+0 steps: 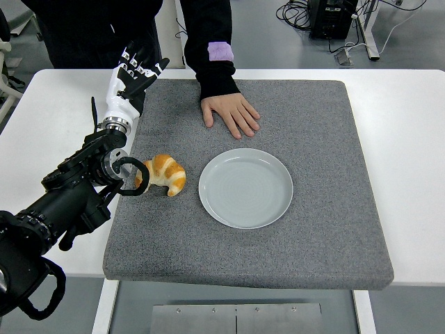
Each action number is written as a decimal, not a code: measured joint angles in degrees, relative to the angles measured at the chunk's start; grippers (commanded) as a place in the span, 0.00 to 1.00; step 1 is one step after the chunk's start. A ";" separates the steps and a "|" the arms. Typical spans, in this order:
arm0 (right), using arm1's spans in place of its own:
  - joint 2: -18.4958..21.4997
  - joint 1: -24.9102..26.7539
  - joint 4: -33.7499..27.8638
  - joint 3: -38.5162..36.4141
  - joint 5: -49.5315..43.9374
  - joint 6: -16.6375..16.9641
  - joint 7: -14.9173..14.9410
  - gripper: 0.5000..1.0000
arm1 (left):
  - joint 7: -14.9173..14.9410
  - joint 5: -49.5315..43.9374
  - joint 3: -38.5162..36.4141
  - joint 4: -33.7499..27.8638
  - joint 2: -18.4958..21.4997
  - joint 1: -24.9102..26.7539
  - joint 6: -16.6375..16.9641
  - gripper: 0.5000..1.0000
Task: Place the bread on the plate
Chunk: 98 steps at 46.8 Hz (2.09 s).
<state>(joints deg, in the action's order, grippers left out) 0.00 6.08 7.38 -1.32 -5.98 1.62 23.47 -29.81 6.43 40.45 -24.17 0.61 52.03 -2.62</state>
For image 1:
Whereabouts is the white cable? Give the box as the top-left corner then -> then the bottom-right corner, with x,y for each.
343,8 -> 429,56

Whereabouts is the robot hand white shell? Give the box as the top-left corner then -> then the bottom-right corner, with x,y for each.
103,40 -> 170,121

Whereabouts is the white square post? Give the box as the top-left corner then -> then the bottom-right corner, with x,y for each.
172,0 -> 187,70

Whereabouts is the white desk leg with foot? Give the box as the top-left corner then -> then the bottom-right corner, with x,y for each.
357,0 -> 382,62

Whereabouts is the grey metal plate with screws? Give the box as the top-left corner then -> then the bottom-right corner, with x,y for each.
152,303 -> 323,334

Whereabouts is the black computer case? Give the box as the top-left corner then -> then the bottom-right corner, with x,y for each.
308,0 -> 359,40

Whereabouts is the person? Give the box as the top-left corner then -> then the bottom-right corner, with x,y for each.
21,0 -> 165,70

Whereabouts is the thin black cable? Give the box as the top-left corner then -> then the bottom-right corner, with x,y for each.
175,17 -> 188,40

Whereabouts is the grey floor socket box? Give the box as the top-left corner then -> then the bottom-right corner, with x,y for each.
334,48 -> 355,66

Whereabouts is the white cabinet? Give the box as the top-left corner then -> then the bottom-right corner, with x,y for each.
161,0 -> 177,69

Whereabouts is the person's hand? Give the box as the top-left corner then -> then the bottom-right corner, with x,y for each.
200,93 -> 261,141

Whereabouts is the grey felt mat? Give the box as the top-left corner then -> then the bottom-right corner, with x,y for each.
103,78 -> 395,292

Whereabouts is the golden croissant bread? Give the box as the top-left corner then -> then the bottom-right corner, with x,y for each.
134,154 -> 187,198

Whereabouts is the pale grey round plate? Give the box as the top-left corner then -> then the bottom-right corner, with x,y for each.
198,148 -> 294,230

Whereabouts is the black cable bundle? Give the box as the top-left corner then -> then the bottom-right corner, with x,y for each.
276,0 -> 314,33

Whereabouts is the white table leg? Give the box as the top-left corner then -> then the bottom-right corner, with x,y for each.
351,287 -> 378,334
90,278 -> 120,334

